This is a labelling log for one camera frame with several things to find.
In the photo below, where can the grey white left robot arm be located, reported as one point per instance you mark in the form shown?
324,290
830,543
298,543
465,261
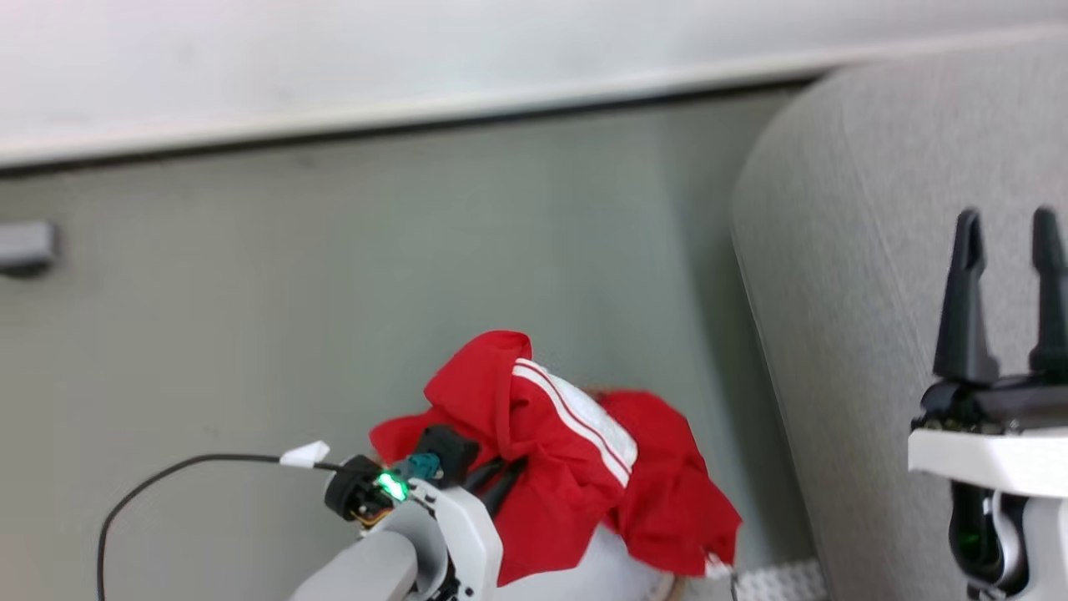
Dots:
367,572

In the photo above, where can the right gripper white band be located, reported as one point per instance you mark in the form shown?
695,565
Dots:
993,455

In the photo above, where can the red garment with white stripes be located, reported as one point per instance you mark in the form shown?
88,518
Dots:
576,467

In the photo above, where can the white perforated laundry basket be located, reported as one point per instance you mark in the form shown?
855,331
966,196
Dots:
784,581

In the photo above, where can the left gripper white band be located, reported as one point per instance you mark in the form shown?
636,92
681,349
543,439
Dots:
467,542

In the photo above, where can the grey fabric sofa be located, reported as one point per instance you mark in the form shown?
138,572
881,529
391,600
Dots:
868,292

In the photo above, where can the white and black baseboard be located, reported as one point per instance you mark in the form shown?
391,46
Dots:
417,113

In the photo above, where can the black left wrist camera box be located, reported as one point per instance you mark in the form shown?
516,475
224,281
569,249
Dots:
446,451

